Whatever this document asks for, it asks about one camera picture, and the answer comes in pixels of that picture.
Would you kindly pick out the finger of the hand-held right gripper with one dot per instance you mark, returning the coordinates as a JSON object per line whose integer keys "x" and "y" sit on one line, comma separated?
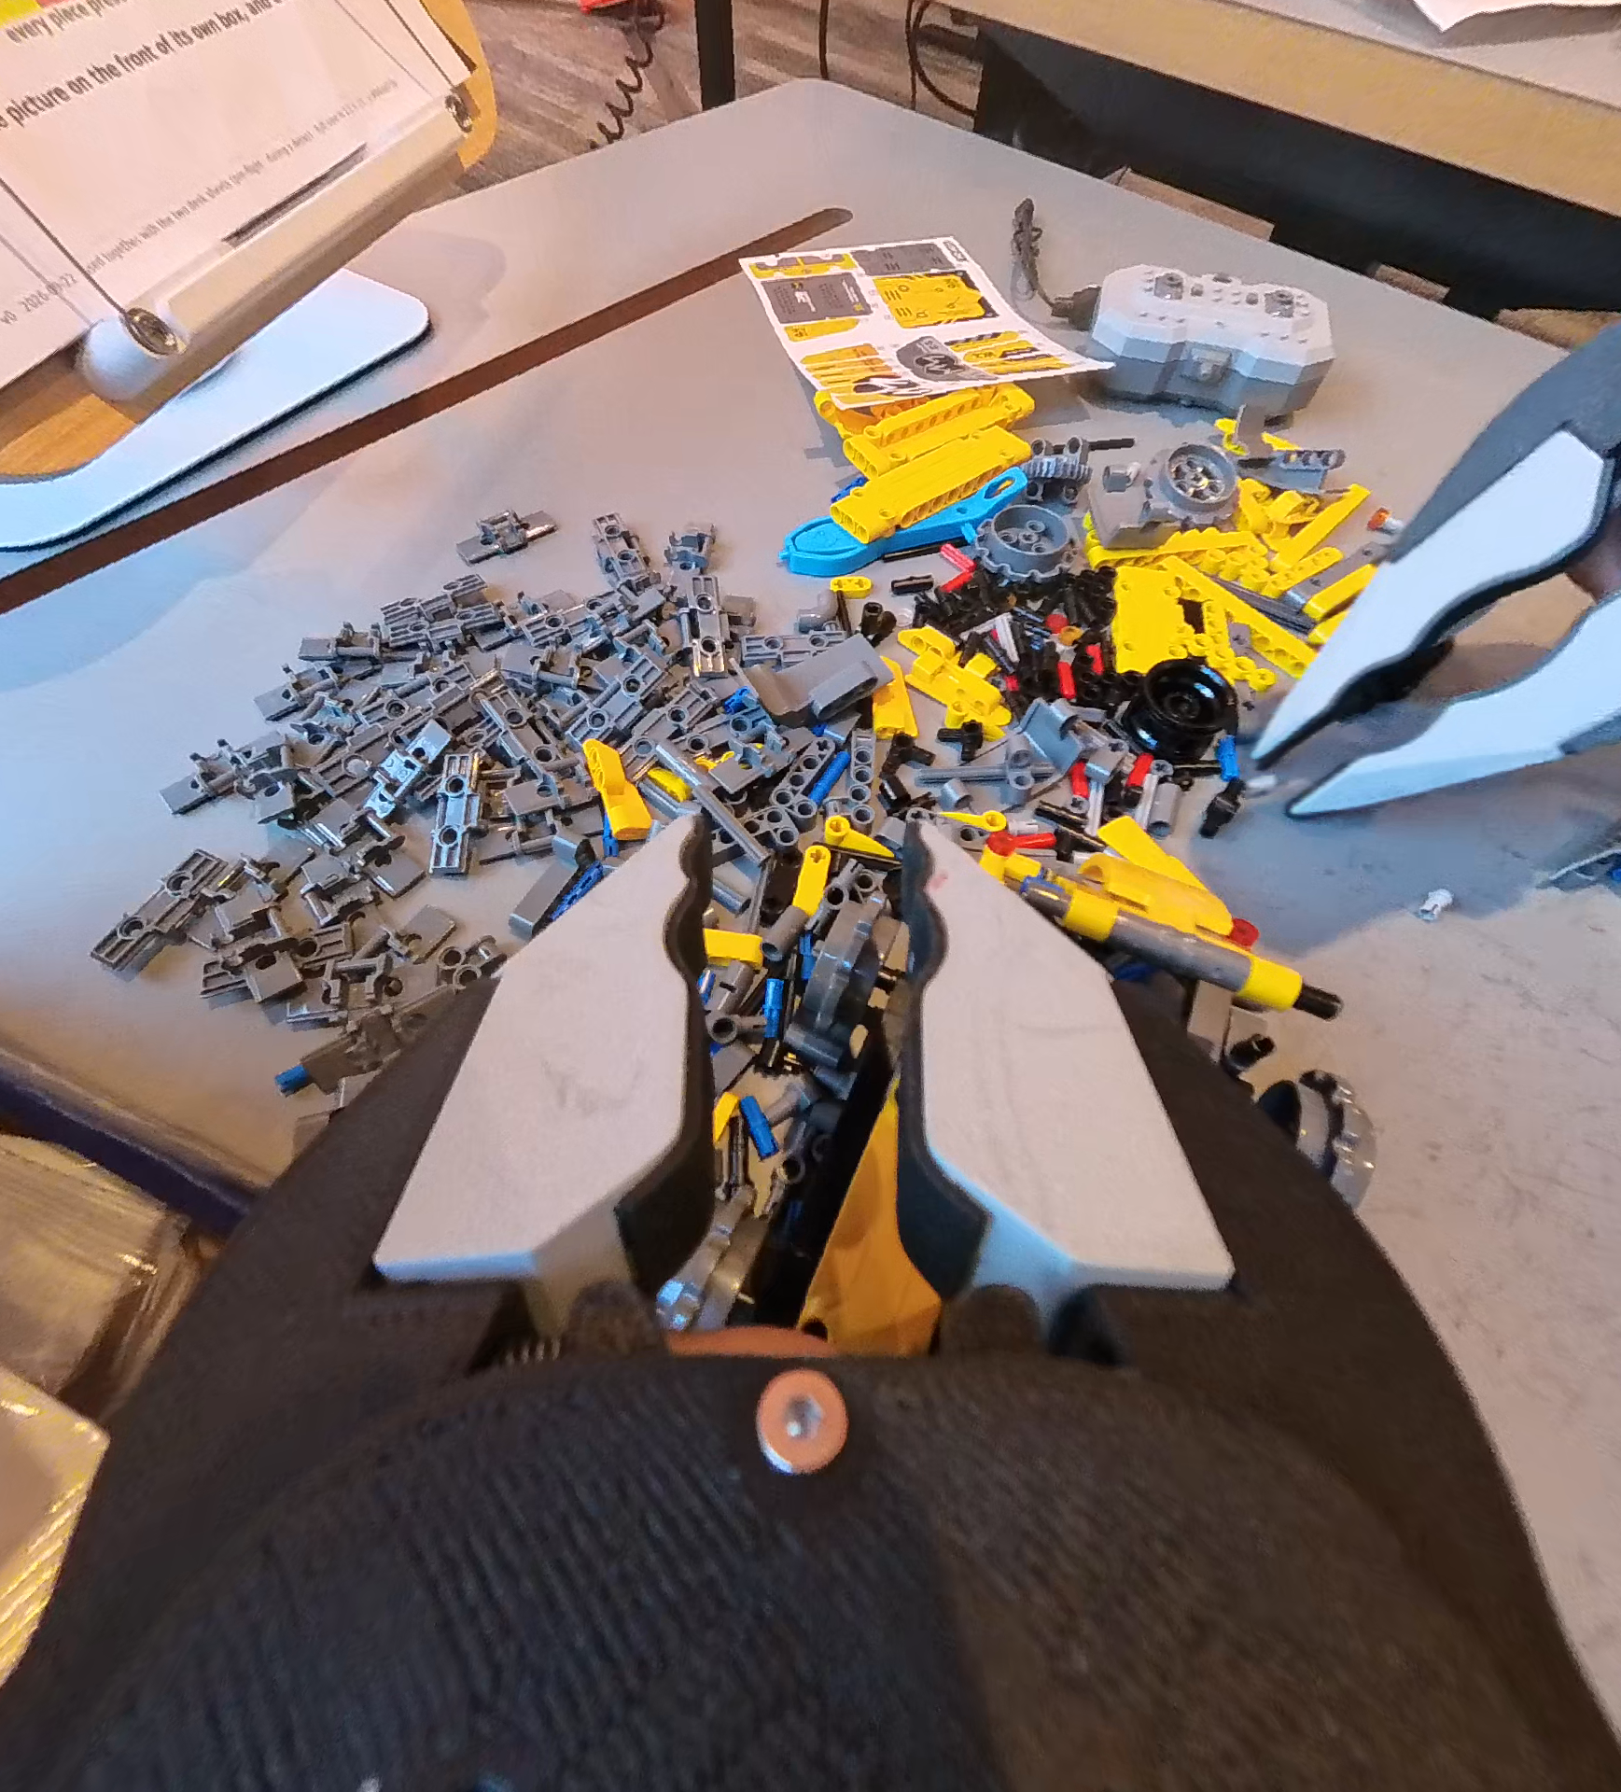
{"x": 1566, "y": 685}
{"x": 1482, "y": 560}

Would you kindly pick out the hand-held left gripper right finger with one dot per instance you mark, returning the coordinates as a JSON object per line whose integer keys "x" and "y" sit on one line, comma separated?
{"x": 1056, "y": 1105}

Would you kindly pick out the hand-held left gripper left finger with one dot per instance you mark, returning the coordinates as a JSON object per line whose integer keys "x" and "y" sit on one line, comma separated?
{"x": 544, "y": 1105}

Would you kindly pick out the yellow black brick vehicle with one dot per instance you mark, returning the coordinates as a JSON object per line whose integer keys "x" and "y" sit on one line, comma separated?
{"x": 1146, "y": 881}

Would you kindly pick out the pile of grey bricks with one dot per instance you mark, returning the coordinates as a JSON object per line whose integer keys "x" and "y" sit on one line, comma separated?
{"x": 1021, "y": 629}

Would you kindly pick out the grey desk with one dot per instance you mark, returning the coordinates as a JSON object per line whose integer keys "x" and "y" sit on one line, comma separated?
{"x": 1525, "y": 1260}

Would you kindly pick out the pile of grey track links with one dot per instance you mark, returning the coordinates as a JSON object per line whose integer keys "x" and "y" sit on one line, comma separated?
{"x": 455, "y": 804}

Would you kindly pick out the yellow curved panel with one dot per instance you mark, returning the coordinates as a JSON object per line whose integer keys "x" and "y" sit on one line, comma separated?
{"x": 621, "y": 797}

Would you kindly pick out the black toothed wheel hub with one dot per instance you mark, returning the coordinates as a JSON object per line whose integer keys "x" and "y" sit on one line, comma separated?
{"x": 1174, "y": 711}

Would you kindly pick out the grey remote controller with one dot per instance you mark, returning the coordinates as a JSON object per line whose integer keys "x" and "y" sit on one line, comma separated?
{"x": 1217, "y": 336}

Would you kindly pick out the background grey table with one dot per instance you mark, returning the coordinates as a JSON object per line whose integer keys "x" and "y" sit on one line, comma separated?
{"x": 1314, "y": 84}

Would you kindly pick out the grey toothed wheel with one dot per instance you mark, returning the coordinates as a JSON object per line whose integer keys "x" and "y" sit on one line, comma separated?
{"x": 1028, "y": 539}

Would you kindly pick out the clear plastic bag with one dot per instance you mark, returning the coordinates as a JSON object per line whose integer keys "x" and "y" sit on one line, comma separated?
{"x": 40, "y": 1260}

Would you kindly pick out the stack of yellow holed panels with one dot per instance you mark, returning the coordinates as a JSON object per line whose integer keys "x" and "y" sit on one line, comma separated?
{"x": 924, "y": 427}

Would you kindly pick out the blue brick separator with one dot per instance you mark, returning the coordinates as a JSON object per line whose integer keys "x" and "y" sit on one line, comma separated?
{"x": 825, "y": 545}

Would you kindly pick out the yellow grey sticker sheet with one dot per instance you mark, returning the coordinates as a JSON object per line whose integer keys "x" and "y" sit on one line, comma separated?
{"x": 840, "y": 300}

